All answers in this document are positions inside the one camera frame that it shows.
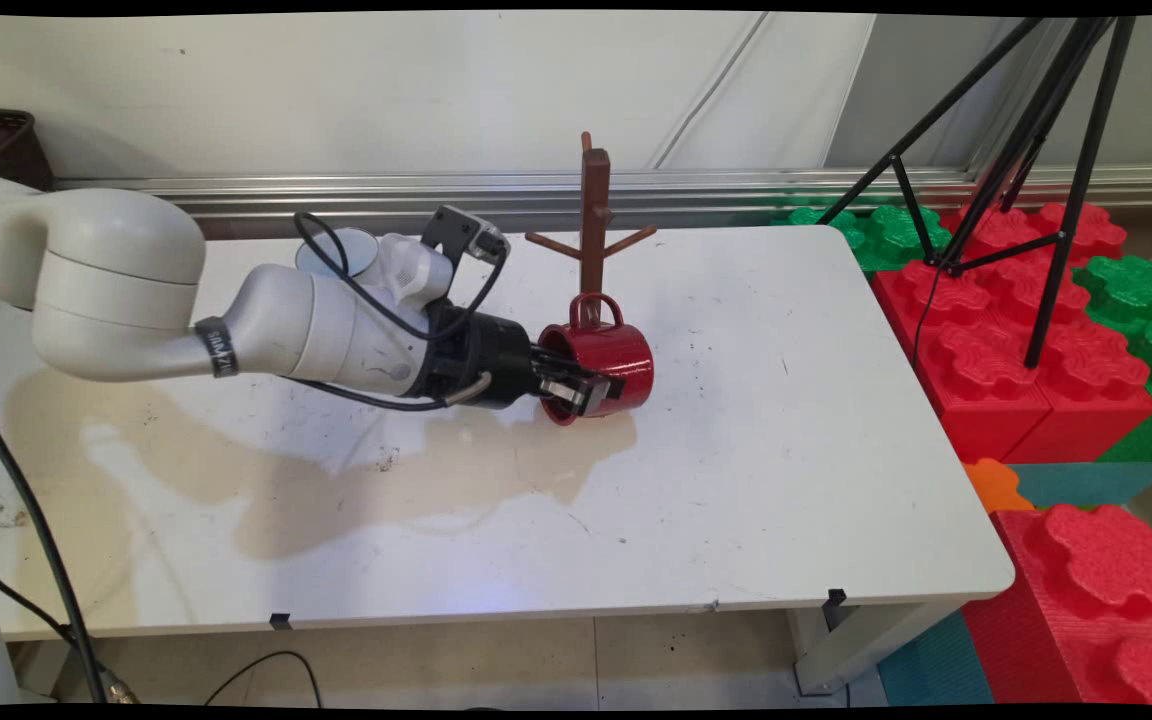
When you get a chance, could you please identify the white enamel mug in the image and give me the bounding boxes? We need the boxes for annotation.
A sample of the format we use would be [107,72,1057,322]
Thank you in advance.
[295,229,383,281]

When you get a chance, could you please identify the brown wooden mug tree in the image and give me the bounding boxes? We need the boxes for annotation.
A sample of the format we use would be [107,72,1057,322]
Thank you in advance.
[524,131,659,327]

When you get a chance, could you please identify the brown woven basket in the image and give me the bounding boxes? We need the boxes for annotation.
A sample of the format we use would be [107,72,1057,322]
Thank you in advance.
[0,105,58,192]

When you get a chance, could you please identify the black camera cable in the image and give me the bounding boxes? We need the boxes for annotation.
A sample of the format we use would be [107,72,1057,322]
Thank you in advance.
[293,210,512,344]

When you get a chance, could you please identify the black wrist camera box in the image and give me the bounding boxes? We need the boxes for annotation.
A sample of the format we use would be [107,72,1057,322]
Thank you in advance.
[421,204,513,265]

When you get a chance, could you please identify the green foam block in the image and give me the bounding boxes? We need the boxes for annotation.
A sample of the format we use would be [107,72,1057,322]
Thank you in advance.
[771,204,953,274]
[1076,255,1152,464]

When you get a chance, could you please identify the black cable with metal connector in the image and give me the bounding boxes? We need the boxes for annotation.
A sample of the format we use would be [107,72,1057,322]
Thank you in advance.
[281,371,495,414]

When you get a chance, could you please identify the white vented camera mount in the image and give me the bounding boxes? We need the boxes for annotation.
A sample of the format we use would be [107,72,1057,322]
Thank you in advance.
[374,232,457,313]

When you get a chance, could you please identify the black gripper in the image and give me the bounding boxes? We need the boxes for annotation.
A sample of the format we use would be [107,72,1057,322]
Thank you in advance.
[414,310,629,421]

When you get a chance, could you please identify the white table leg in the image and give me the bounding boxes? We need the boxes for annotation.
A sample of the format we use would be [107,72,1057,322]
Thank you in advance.
[786,598,967,699]

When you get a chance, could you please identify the black floor cable loop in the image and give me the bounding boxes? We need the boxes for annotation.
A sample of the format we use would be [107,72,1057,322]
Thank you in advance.
[200,650,324,707]

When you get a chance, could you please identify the thick black cable with plug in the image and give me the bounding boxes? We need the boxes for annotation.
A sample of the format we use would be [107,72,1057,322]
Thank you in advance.
[0,383,139,705]

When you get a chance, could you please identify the black camera tripod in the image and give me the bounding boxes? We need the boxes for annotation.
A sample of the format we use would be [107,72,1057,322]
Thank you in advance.
[816,15,1139,371]

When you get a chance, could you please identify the thin black tripod cable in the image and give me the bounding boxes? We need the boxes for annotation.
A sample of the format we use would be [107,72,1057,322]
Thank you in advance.
[912,262,947,373]

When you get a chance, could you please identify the aluminium rail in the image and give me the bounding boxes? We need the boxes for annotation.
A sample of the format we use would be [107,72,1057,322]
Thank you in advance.
[56,165,1152,241]

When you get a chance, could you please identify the teal foam mat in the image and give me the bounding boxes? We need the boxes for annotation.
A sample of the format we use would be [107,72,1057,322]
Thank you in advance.
[876,610,997,707]

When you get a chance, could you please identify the orange foam piece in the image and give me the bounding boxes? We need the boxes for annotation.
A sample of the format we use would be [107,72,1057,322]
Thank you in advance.
[963,458,1035,516]

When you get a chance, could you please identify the red enamel mug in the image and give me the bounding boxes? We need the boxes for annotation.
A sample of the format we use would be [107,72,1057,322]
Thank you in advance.
[536,292,656,428]

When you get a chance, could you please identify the teal foam block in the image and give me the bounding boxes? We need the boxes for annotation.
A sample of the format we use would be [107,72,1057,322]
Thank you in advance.
[1006,461,1152,512]

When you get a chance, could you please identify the red foam block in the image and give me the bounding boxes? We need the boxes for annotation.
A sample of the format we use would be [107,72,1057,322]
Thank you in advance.
[996,320,1152,467]
[941,200,1130,267]
[963,502,1152,707]
[870,262,1054,467]

